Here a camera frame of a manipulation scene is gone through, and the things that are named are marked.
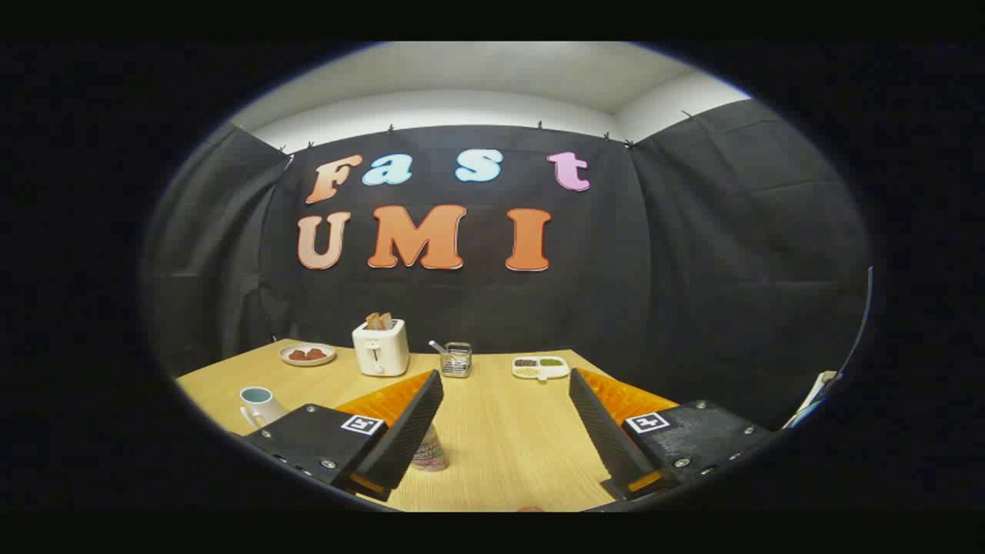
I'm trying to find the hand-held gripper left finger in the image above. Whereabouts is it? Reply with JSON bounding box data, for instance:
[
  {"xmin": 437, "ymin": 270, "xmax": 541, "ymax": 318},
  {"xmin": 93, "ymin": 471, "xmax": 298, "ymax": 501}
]
[{"xmin": 245, "ymin": 369, "xmax": 446, "ymax": 502}]

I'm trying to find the silver juice bottle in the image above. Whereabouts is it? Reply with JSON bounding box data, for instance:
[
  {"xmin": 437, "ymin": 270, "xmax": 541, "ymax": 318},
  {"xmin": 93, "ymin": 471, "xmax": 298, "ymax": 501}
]
[{"xmin": 410, "ymin": 423, "xmax": 449, "ymax": 472}]

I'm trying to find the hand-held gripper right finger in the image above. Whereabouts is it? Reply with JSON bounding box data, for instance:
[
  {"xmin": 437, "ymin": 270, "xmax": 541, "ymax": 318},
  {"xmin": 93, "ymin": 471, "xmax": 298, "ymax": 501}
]
[{"xmin": 569, "ymin": 367, "xmax": 773, "ymax": 501}]

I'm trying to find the white cup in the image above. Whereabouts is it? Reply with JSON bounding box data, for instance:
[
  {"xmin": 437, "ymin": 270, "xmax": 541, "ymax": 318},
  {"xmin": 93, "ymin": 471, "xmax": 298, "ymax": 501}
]
[{"xmin": 239, "ymin": 386, "xmax": 289, "ymax": 430}]

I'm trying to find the white divided dish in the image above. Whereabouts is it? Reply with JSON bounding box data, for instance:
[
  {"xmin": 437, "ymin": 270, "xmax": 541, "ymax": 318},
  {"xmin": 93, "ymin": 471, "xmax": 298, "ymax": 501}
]
[{"xmin": 512, "ymin": 355, "xmax": 571, "ymax": 382}]

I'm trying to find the wooden table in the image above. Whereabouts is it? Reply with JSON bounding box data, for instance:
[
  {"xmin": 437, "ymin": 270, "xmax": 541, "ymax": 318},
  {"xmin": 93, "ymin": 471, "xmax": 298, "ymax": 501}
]
[{"xmin": 175, "ymin": 339, "xmax": 679, "ymax": 512}]

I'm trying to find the small white plate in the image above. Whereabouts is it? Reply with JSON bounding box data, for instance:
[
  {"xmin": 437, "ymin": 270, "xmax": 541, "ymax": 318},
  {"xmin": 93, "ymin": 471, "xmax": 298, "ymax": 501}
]
[{"xmin": 279, "ymin": 342, "xmax": 337, "ymax": 367}]

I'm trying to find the metal wire holder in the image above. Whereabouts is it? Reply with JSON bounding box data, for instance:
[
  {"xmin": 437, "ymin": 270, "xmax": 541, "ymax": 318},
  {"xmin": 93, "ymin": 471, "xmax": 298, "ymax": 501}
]
[{"xmin": 440, "ymin": 342, "xmax": 472, "ymax": 379}]

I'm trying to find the white toaster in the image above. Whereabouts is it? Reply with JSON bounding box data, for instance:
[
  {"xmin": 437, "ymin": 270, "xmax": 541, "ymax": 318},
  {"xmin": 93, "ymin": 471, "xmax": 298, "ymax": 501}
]
[{"xmin": 352, "ymin": 318, "xmax": 410, "ymax": 377}]

